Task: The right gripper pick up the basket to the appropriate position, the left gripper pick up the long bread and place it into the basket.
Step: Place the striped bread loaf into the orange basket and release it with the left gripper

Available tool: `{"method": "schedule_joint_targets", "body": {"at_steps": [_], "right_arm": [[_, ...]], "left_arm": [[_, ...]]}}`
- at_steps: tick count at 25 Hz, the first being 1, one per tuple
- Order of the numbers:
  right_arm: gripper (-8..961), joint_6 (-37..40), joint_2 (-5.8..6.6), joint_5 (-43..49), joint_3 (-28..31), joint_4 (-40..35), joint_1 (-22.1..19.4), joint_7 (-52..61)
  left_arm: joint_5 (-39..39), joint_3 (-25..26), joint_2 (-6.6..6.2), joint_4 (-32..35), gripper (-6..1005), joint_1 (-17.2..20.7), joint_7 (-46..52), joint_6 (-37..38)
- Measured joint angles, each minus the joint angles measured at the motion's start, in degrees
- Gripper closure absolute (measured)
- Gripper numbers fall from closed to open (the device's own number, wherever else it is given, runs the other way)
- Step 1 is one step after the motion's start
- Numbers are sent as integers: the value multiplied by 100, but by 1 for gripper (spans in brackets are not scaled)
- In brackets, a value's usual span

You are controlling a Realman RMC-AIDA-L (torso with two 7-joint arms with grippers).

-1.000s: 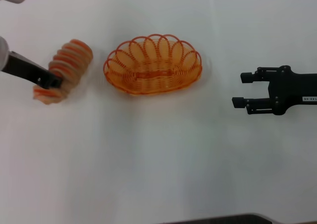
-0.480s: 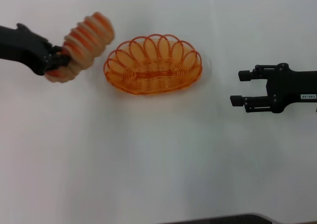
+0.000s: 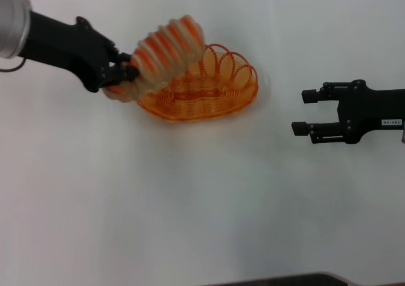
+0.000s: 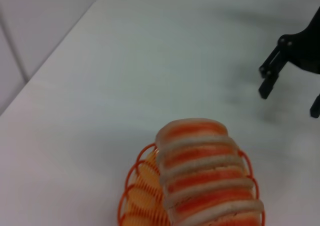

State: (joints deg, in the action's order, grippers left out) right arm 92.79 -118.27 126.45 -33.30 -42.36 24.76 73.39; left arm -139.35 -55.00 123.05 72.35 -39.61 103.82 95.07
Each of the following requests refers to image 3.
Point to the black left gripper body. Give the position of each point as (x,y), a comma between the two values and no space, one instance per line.
(69,48)

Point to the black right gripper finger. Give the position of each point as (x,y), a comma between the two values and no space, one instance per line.
(310,96)
(299,129)

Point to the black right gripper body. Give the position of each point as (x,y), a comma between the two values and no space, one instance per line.
(373,109)

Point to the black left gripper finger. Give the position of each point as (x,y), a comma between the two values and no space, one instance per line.
(121,59)
(120,74)

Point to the orange plastic woven basket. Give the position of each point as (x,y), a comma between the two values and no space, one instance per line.
(202,104)

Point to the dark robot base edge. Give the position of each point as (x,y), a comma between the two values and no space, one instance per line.
(284,280)

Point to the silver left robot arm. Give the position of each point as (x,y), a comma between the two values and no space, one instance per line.
(11,26)

